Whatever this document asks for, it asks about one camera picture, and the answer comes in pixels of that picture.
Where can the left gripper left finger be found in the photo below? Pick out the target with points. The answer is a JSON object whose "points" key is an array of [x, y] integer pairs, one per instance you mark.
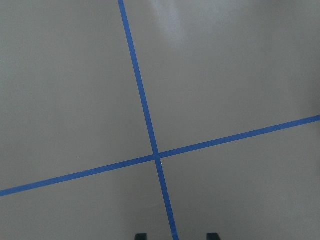
{"points": [[141, 236]]}

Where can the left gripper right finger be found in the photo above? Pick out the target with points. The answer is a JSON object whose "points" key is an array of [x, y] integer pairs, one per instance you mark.
{"points": [[213, 236]]}

